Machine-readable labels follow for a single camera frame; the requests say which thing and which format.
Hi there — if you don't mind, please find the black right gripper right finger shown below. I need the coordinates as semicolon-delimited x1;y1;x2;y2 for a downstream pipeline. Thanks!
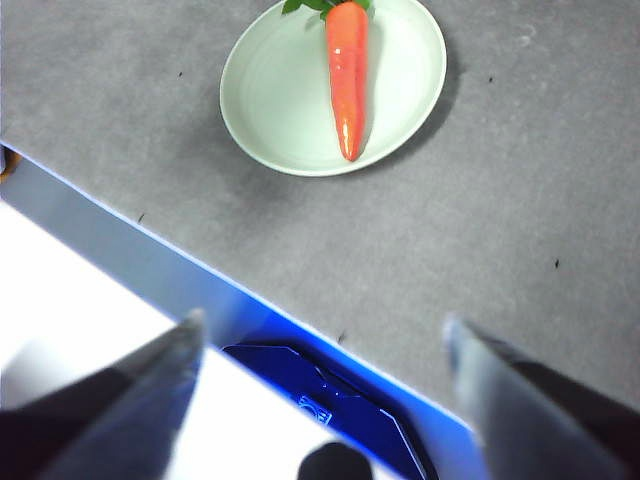
443;314;640;480

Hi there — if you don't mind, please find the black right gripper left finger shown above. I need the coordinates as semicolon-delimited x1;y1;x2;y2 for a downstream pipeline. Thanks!
0;308;206;480

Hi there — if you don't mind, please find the green plate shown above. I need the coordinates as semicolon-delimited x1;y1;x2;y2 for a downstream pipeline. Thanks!
219;0;448;177

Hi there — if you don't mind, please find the orange carrot with green leaves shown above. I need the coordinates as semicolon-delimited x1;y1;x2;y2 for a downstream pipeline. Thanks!
280;0;374;163

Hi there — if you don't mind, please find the black rounded object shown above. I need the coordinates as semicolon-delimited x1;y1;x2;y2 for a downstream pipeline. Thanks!
298;441;372;480

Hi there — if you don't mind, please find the small brown object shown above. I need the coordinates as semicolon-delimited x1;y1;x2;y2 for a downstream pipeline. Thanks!
0;147;22;182

